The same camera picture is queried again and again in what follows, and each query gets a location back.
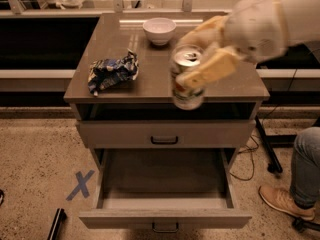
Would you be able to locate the blue tape cross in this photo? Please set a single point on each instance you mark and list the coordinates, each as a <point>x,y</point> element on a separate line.
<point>81,185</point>

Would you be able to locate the grey drawer cabinet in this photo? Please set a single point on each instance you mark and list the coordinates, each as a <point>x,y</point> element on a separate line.
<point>149,97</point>

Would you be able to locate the white ceramic bowl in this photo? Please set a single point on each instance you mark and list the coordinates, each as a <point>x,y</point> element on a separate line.
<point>159,31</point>

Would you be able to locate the blue jeans leg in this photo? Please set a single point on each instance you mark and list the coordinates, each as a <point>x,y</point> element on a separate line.
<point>305,168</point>

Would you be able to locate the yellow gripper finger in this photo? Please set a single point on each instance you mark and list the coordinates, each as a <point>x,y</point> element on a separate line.
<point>215,64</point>
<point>207,33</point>

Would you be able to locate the open grey middle drawer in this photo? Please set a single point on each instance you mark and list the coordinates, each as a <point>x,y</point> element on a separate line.
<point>164,190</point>

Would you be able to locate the tan leather shoe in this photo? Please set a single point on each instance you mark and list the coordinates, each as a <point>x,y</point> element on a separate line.
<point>280,200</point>

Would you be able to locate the black bar at bottom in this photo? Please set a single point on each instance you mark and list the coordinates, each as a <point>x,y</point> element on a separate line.
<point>59,218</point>

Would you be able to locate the green white 7up can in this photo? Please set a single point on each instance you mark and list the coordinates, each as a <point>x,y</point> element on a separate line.
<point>184,59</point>

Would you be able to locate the crumpled blue chip bag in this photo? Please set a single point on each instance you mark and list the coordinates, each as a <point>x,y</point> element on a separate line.
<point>107,73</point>

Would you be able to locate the closed grey top drawer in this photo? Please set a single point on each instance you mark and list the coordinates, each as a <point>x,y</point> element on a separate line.
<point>145,134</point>

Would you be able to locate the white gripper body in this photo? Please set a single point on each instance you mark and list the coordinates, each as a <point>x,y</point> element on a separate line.
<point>255,27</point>

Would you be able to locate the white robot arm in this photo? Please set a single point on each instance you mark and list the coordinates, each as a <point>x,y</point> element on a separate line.
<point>302,19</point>

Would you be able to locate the black floor stand leg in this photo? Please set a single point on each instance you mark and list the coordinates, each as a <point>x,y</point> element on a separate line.
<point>274,165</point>

